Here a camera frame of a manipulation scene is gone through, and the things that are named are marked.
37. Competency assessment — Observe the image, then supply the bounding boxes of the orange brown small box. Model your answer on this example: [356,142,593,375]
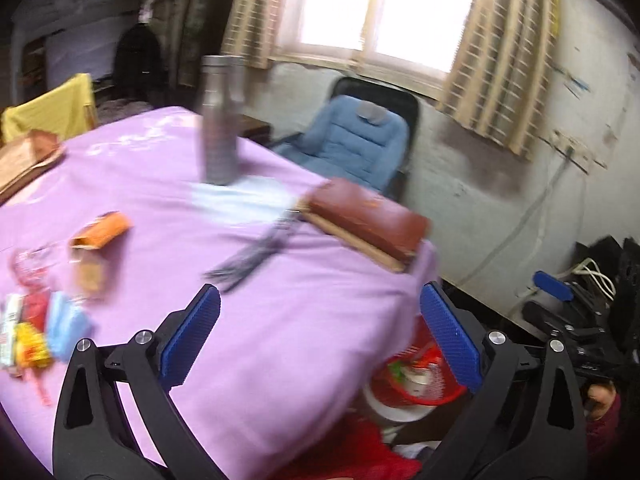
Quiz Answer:
[68,210,134,296]

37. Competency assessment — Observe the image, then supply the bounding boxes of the yellow foam fruit net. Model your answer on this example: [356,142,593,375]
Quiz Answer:
[14,322,53,370]

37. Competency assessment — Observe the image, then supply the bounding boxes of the clear cup with red wrappers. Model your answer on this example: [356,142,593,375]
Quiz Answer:
[22,288,51,333]

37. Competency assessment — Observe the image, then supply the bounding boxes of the red clear snack bag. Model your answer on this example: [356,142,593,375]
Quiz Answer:
[10,244,53,292]

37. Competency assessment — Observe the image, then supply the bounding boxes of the white medicine box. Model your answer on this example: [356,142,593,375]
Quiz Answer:
[0,292,24,367]

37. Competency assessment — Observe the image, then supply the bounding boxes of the red plastic trash basket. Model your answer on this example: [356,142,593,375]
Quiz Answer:
[370,318,466,408]

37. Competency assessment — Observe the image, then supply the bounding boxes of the person's right hand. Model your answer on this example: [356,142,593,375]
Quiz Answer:
[586,382,617,420]

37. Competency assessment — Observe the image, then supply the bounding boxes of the brown leather notebook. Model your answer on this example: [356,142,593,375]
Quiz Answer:
[296,178,431,273]

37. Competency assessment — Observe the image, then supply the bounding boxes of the blue face mask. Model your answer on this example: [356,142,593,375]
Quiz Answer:
[44,292,94,362]

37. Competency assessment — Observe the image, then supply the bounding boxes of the purple bed sheet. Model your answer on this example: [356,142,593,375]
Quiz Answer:
[1,107,437,479]

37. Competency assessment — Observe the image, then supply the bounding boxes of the blue cushioned chair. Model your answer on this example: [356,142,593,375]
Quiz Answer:
[269,77,420,202]

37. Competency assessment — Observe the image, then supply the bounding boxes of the beige checked right curtain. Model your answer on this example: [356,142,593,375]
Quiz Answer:
[437,0,559,159]

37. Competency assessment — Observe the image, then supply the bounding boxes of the beige checked curtain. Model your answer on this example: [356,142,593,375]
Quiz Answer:
[437,0,559,159]
[221,0,281,70]

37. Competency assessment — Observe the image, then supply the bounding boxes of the brown floral pillow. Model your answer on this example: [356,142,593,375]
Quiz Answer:
[0,130,65,205]

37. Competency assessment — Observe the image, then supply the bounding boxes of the yellow cloth covered chair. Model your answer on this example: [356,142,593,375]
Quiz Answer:
[1,73,98,143]

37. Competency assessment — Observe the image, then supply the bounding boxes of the steel water bottle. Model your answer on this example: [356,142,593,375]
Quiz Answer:
[201,55,244,185]

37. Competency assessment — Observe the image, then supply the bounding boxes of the hanging black coat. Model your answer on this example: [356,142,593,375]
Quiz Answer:
[112,23,164,101]

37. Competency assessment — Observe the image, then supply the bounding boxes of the window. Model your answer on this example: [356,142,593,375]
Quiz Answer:
[273,0,472,99]

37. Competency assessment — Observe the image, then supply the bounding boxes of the beige checked left curtain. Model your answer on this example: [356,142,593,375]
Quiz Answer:
[221,0,281,70]

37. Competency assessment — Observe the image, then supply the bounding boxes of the white cables on floor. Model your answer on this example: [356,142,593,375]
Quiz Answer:
[519,257,618,306]

